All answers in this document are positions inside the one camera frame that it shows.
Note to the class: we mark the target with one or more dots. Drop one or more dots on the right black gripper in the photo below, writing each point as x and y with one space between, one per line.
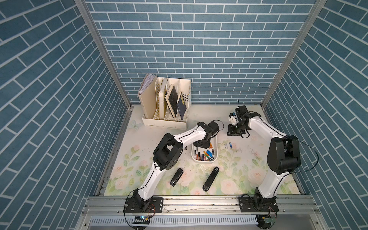
231 132

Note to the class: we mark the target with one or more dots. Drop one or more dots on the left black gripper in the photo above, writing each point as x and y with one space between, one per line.
205 146

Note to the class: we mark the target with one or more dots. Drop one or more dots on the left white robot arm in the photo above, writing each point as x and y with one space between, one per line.
168 152

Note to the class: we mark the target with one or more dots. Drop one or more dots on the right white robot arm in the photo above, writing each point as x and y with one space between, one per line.
283 156

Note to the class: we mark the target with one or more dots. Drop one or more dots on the white plastic storage box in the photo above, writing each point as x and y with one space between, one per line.
205 155

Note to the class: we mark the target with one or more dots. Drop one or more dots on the dark blue notebook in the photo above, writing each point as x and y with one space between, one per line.
181 106

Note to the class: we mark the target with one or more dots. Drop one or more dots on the floral table mat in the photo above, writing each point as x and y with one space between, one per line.
241 169

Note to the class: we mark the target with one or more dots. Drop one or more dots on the beige desktop file organizer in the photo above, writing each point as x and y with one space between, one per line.
152 99

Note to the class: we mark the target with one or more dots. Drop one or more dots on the long black stapler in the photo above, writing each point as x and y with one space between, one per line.
208 183

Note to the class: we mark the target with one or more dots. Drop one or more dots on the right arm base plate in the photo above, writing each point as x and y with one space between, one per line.
258 204

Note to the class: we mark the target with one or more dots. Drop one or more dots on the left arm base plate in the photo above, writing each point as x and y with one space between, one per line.
138 205

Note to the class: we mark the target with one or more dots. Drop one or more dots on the aluminium mounting rail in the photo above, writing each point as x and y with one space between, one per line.
177 205

